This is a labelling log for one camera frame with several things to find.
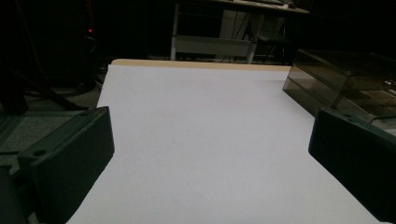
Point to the transparent drawer organizer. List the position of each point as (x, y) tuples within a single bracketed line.
[(348, 84)]

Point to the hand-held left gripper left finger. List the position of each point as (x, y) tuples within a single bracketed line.
[(71, 161)]

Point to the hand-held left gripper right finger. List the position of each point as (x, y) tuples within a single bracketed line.
[(355, 152)]

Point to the dark stand with red light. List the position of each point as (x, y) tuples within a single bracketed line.
[(89, 40)]

